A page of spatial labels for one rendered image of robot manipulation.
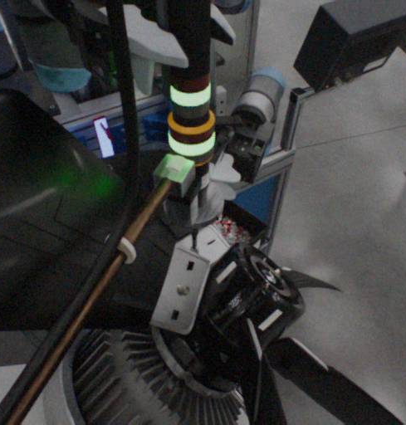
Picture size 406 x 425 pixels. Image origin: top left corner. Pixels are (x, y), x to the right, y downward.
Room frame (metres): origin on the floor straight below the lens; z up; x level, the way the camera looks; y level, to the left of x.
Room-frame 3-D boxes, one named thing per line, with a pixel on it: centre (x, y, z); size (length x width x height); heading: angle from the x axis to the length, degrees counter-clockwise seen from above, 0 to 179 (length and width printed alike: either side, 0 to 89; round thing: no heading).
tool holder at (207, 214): (0.28, 0.01, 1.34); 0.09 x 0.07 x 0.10; 157
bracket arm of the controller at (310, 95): (0.93, -0.34, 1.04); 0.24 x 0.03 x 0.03; 122
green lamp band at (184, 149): (0.29, 0.01, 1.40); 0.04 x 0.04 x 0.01
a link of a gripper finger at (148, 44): (0.28, 0.05, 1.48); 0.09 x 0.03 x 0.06; 32
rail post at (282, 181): (0.87, -0.25, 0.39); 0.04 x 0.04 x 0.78; 32
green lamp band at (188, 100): (0.29, 0.01, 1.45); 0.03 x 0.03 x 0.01
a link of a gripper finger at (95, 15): (0.32, 0.08, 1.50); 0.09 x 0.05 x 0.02; 32
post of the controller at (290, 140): (0.87, -0.25, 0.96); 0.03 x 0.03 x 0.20; 32
